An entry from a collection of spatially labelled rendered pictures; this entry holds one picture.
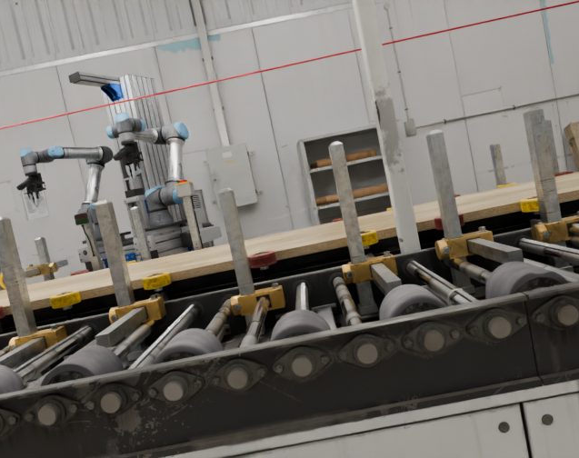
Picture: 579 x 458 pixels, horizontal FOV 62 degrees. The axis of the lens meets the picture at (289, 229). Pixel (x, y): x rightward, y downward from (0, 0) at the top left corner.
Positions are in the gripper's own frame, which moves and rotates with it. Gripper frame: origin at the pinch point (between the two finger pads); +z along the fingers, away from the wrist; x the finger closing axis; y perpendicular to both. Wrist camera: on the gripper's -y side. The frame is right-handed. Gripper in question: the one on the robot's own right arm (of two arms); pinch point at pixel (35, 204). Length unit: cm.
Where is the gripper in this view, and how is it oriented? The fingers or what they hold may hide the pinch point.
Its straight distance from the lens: 338.9
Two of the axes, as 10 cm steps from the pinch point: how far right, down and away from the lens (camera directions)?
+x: -8.7, 1.5, 4.7
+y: 4.5, -1.5, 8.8
